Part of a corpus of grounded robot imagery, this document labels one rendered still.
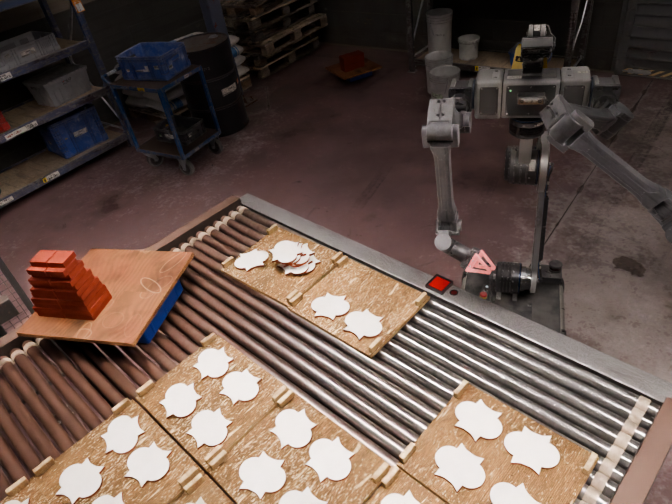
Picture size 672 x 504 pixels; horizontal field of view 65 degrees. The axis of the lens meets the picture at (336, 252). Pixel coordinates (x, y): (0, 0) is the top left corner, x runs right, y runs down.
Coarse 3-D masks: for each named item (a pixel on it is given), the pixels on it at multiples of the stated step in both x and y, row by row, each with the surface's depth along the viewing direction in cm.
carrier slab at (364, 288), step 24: (360, 264) 217; (312, 288) 209; (336, 288) 208; (360, 288) 206; (384, 288) 204; (408, 288) 202; (312, 312) 199; (384, 312) 194; (408, 312) 192; (336, 336) 188; (384, 336) 185
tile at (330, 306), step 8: (328, 296) 203; (336, 296) 202; (344, 296) 202; (312, 304) 201; (320, 304) 200; (328, 304) 200; (336, 304) 199; (344, 304) 198; (320, 312) 197; (328, 312) 196; (336, 312) 196; (344, 312) 195
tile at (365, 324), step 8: (352, 312) 195; (360, 312) 194; (368, 312) 193; (352, 320) 191; (360, 320) 191; (368, 320) 190; (376, 320) 190; (352, 328) 188; (360, 328) 188; (368, 328) 187; (376, 328) 187; (360, 336) 185; (368, 336) 185; (376, 336) 185
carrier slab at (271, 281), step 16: (272, 240) 238; (288, 240) 236; (304, 240) 235; (240, 256) 232; (272, 256) 229; (320, 256) 224; (224, 272) 226; (240, 272) 223; (256, 272) 222; (272, 272) 221; (320, 272) 216; (256, 288) 214; (272, 288) 213; (288, 288) 211; (304, 288) 210; (288, 304) 204
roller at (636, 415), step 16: (256, 224) 253; (432, 320) 193; (448, 320) 189; (464, 336) 185; (480, 336) 181; (496, 352) 177; (512, 352) 174; (528, 368) 171; (544, 368) 168; (560, 384) 164; (576, 384) 162; (592, 400) 159; (608, 400) 156; (624, 416) 153; (640, 416) 150
